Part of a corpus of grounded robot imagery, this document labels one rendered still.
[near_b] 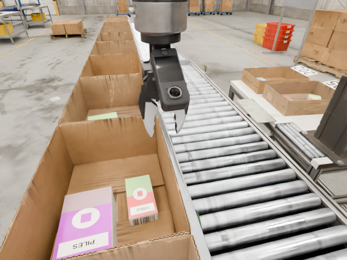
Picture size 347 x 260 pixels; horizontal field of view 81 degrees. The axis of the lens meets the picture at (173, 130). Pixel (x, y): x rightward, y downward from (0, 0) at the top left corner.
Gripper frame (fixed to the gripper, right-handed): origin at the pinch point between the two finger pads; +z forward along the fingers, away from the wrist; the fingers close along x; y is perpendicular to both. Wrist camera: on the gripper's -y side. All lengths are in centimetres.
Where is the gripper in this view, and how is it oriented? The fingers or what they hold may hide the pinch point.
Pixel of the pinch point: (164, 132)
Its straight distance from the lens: 45.5
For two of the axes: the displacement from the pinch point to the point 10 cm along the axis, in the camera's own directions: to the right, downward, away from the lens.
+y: -2.2, -5.6, 8.0
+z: 0.0, 8.2, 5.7
